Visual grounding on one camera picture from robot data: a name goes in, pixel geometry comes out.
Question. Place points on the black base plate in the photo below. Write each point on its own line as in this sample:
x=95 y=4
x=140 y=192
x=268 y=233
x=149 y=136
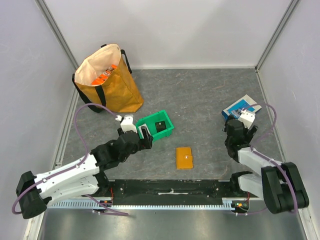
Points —
x=190 y=187

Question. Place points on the orange leather card holder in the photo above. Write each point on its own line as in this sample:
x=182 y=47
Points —
x=184 y=158

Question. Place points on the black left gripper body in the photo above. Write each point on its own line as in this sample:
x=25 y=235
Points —
x=144 y=144

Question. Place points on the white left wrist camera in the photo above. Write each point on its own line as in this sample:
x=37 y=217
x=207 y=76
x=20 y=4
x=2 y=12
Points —
x=126 y=123

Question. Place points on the brown tote bag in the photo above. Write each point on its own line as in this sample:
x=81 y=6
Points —
x=119 y=93

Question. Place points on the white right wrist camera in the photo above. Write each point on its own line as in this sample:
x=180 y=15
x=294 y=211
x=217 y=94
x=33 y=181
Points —
x=247 y=118

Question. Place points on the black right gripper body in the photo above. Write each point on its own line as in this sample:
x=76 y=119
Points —
x=252 y=131

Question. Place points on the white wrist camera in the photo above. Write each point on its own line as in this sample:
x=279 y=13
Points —
x=126 y=123
x=247 y=118

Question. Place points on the green plastic bin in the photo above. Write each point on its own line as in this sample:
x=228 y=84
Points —
x=150 y=121

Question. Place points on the small black device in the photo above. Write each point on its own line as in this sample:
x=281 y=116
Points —
x=160 y=126

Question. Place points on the blue white box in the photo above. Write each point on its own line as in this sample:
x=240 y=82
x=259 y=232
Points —
x=235 y=108

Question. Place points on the orange snack packet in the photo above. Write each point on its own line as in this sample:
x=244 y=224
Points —
x=104 y=76

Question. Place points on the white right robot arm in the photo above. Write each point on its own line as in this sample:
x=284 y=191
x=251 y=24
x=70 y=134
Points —
x=278 y=184

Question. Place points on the white slotted cable duct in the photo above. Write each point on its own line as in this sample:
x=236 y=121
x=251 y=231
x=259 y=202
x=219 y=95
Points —
x=87 y=204

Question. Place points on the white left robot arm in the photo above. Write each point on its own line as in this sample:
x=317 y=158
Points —
x=85 y=176

